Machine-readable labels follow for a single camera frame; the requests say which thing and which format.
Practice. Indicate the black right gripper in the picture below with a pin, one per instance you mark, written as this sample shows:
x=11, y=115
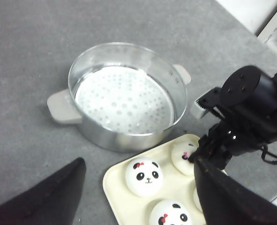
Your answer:
x=223, y=142

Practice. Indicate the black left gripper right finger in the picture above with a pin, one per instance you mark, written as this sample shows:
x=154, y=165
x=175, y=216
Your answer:
x=226, y=202

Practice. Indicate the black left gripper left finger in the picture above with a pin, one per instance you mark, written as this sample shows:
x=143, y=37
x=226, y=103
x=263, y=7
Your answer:
x=53, y=201

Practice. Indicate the white bun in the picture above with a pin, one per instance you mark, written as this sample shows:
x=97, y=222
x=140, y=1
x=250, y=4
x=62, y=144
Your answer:
x=196, y=200

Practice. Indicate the panda bun with red bow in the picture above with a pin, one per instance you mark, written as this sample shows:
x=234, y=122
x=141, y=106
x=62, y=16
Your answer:
x=144, y=176

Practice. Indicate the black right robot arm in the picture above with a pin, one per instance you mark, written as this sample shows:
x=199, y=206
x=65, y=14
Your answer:
x=246, y=106

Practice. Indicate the cream rectangular plastic tray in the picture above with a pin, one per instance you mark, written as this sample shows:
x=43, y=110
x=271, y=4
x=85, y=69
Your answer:
x=130, y=209

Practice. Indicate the stainless steel steamer pot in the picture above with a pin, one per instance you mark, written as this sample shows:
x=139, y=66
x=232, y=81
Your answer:
x=122, y=96

